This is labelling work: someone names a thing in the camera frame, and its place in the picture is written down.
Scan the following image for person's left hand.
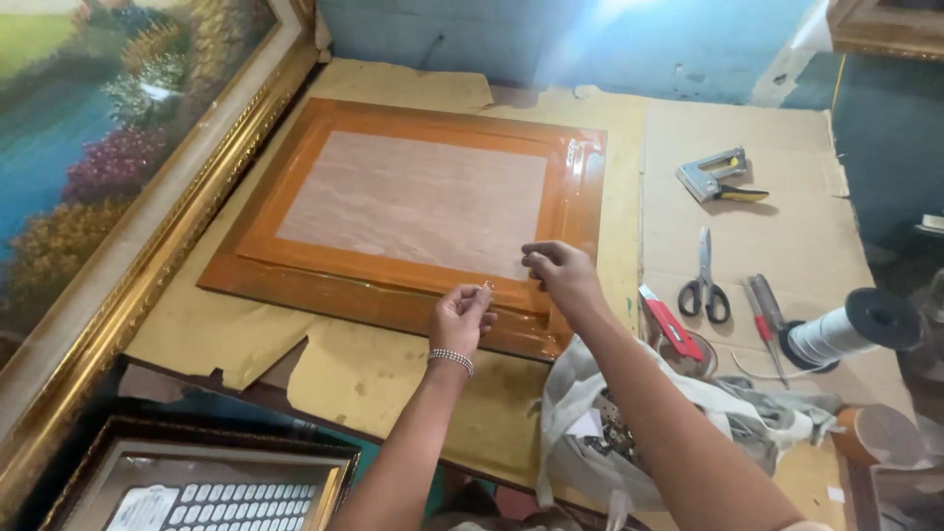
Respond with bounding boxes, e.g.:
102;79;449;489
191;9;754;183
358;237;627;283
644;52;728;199
428;282;500;364

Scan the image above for person's right hand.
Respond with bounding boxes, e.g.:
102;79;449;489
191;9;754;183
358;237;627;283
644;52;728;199
521;240;607;317

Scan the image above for yellowish torn paper sheet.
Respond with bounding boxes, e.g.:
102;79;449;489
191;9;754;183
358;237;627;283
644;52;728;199
125;58;650;510

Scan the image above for red utility knife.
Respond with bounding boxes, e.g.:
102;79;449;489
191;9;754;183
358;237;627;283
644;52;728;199
638;284;705;364

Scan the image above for clear tape roll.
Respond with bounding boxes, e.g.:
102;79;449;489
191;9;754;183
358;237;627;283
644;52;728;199
652;328;718;380

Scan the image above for white plastic bag of hardware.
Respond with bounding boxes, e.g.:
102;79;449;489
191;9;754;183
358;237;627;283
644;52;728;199
534;333;843;531

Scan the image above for silver staple gun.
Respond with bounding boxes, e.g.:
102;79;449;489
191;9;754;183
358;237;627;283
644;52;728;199
675;146;770;205

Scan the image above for brown cardboard sheet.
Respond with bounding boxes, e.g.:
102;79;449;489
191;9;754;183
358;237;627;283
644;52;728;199
636;96;915;531

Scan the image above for dark gold framed picture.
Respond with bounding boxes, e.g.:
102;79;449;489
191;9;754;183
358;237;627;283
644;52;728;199
38;415;361;531

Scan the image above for brown tape roll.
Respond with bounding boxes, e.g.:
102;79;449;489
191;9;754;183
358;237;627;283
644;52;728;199
832;403;927;470

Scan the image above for large gold-framed landscape painting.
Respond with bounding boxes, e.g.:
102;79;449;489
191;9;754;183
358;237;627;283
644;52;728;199
0;0;320;510

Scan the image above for silver beaded bracelet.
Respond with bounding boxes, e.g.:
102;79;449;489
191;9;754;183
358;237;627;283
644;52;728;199
427;348;475;379

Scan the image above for orange wooden picture frame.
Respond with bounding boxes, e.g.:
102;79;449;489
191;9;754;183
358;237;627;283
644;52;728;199
197;97;608;363

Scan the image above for black-handled scissors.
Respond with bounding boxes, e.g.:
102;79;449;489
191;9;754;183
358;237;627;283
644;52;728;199
677;226;733;325

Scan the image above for clear-handled screwdriver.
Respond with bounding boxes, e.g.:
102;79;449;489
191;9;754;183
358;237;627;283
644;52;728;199
748;273;787;334

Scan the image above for red-handled screwdriver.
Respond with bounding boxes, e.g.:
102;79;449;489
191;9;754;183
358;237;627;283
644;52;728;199
742;279;792;390

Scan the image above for loose white cord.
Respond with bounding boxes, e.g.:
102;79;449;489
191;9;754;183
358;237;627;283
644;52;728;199
730;348;823;383

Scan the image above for white cord spool black ends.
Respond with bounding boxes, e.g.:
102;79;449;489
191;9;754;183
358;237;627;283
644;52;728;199
778;287;923;374

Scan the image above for gold wooden frame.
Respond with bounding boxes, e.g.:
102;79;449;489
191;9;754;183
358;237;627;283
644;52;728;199
826;0;944;62

